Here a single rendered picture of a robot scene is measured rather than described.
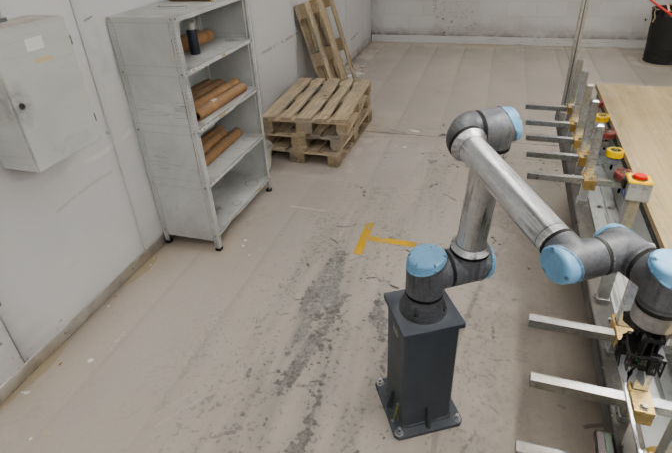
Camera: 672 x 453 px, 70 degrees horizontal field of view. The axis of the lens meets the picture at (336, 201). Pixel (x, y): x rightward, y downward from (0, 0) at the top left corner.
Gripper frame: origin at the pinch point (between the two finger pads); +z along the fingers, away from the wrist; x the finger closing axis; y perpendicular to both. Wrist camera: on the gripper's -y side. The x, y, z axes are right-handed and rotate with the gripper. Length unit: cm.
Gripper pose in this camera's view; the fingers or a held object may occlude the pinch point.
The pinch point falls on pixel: (626, 375)
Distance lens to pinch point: 145.9
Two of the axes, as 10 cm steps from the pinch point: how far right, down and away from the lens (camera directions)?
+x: 9.5, 1.2, -2.9
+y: -3.1, 5.0, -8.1
